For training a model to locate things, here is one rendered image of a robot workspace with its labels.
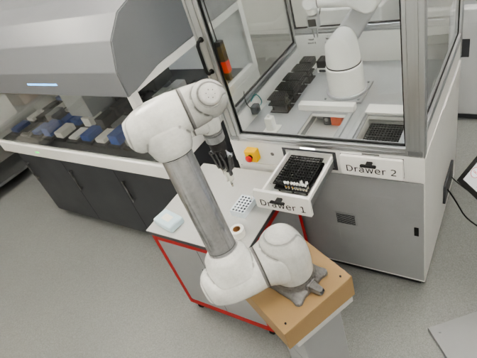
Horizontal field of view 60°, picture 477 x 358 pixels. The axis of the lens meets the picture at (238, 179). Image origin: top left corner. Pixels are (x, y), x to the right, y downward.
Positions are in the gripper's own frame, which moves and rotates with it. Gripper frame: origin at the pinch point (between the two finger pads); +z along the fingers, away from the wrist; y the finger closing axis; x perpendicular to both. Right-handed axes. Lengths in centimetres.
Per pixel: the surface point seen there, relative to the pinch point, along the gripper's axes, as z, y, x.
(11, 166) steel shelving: 87, 359, -32
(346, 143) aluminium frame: 0, -46, -35
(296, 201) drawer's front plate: 8.9, -34.5, 0.0
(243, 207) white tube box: 20.0, -3.1, 1.6
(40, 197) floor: 101, 290, -15
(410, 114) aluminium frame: -17, -74, -35
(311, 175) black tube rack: 9.5, -33.4, -18.4
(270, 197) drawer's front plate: 9.1, -21.5, 0.5
